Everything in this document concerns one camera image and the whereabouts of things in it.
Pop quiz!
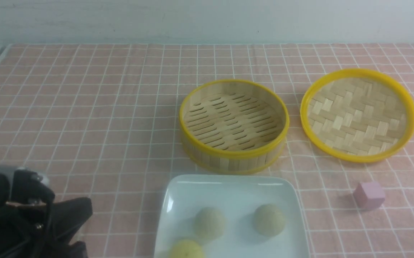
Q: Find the pale steamed bun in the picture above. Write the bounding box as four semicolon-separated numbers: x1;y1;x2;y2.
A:
253;204;286;238
193;207;226;241

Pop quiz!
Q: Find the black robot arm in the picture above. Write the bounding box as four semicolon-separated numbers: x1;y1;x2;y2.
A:
0;164;93;258

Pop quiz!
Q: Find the white square plate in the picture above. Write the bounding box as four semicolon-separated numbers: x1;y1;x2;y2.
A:
154;175;311;258

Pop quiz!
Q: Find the yellow steamed bun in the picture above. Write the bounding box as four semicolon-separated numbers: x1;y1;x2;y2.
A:
168;239;205;258

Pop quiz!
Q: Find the bamboo steamer basket yellow rim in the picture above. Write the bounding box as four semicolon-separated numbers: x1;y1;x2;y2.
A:
179;80;290;175

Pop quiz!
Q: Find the pink checkered tablecloth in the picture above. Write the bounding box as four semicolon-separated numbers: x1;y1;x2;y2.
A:
0;43;414;258

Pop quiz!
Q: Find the woven bamboo steamer lid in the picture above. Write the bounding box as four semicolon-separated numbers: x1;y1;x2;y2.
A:
300;68;414;163

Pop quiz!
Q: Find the pink cube block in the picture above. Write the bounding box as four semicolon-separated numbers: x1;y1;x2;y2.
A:
353;181;386;210

